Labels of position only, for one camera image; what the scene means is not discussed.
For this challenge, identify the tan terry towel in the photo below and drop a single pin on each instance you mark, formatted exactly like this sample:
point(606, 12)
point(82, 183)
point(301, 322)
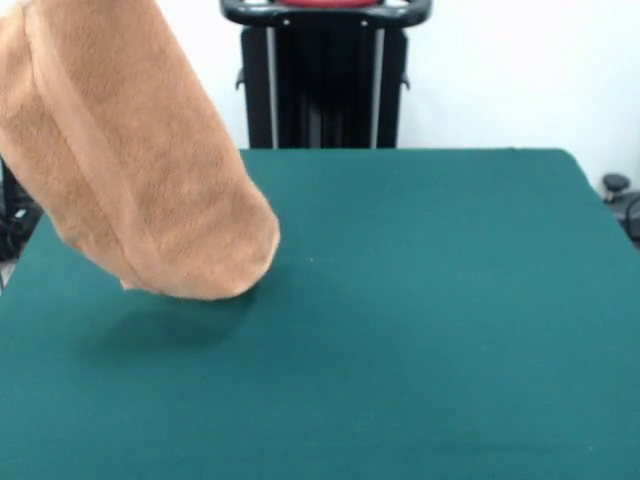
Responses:
point(125, 150)

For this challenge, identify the dark green table cloth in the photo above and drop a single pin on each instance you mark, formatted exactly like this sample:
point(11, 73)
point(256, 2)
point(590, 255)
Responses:
point(400, 325)

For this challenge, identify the black equipment heap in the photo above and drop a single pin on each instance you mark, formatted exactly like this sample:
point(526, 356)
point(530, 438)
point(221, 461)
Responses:
point(17, 230)

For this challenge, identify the black box device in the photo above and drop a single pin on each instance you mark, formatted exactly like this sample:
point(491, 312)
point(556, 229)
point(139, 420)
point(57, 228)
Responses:
point(8, 195)

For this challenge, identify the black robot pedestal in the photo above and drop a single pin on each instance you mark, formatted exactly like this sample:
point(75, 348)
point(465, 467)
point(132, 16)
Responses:
point(325, 100)

